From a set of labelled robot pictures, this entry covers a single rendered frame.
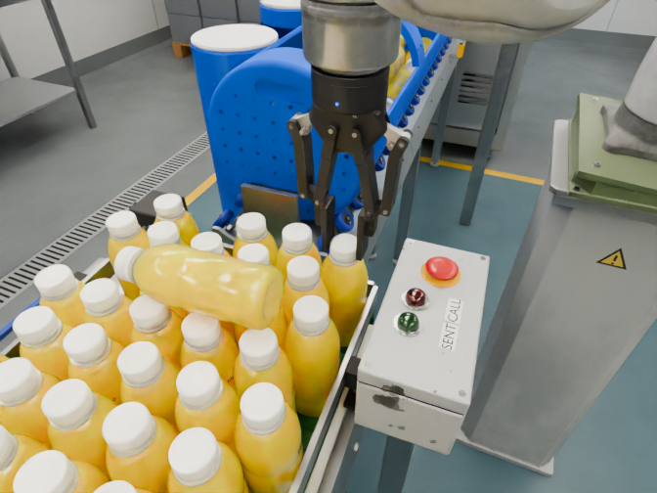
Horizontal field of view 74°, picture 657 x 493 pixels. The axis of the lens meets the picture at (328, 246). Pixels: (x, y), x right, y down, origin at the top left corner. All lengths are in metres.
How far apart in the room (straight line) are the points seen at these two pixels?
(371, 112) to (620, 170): 0.56
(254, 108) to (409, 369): 0.48
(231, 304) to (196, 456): 0.13
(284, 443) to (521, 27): 0.37
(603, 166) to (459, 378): 0.58
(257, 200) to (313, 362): 0.32
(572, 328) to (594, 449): 0.72
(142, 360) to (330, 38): 0.34
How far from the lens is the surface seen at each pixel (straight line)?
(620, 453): 1.84
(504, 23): 0.24
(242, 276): 0.43
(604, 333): 1.17
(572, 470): 1.74
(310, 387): 0.55
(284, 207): 0.71
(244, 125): 0.75
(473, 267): 0.52
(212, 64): 1.50
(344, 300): 0.59
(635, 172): 0.92
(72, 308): 0.61
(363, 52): 0.40
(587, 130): 1.01
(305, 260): 0.54
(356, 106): 0.43
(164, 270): 0.47
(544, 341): 1.20
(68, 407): 0.47
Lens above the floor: 1.44
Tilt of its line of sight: 41 degrees down
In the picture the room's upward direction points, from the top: straight up
